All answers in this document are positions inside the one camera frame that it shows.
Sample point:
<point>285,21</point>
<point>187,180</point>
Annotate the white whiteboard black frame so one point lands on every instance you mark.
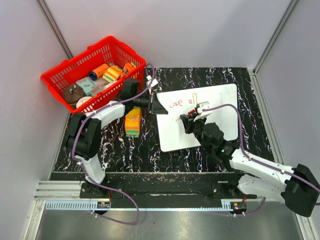
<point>172,136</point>

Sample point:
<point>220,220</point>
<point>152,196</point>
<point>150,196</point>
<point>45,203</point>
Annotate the teal small box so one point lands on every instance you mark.
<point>86,84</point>

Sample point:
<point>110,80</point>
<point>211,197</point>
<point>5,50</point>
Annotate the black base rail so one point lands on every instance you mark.
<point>215,185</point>

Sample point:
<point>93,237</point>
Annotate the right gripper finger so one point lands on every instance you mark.
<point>187,124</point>
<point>192,114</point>

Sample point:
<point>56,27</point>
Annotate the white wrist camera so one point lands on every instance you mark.
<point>151,81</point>
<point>202,110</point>

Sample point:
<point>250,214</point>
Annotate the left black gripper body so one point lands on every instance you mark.
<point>150,103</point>

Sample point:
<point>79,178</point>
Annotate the brown round donut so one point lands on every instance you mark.
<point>72,94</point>

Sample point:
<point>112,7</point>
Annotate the red capped whiteboard marker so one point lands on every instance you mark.
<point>186,114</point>

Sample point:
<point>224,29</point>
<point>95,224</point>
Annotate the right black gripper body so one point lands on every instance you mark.
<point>197,126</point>

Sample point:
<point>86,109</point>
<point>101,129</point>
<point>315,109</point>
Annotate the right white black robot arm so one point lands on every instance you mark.
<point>296,187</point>

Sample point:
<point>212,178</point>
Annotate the white round container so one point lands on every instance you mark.
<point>82,101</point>

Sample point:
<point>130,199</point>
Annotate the orange snack box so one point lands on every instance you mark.
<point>127,68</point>

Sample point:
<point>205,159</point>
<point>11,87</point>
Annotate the red plastic shopping basket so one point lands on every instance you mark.
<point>107,50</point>

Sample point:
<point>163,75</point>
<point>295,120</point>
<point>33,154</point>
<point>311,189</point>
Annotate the stacked colourful sponge pack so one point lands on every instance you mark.
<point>132,124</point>

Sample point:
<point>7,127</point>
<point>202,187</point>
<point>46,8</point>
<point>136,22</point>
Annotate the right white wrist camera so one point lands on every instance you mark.
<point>202,110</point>

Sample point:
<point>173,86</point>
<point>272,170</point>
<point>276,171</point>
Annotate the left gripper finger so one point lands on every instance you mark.
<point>154,100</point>
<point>158,109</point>

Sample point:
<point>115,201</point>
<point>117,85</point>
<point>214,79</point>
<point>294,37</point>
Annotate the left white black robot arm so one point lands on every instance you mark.
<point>83,136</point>

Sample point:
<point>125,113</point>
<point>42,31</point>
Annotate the pink white packet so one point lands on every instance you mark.
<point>100,85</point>

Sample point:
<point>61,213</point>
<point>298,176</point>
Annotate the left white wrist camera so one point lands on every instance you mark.
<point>151,81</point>

